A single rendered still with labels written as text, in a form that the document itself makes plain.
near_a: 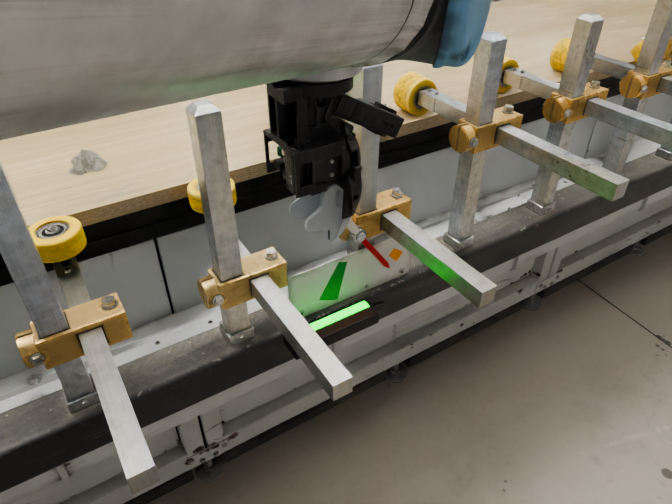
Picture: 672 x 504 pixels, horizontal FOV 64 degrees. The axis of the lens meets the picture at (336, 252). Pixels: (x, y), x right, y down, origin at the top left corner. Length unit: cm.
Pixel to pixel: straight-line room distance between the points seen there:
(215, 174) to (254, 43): 56
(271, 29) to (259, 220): 91
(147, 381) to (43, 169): 44
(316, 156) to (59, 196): 55
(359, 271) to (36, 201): 55
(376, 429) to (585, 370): 73
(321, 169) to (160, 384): 47
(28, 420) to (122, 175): 42
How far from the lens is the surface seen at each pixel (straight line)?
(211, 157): 73
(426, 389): 177
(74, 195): 100
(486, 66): 97
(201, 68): 17
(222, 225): 78
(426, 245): 86
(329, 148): 57
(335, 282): 95
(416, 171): 127
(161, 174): 101
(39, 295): 76
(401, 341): 166
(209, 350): 92
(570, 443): 177
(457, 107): 110
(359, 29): 24
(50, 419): 91
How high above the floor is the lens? 136
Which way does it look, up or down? 37 degrees down
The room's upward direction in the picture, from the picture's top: straight up
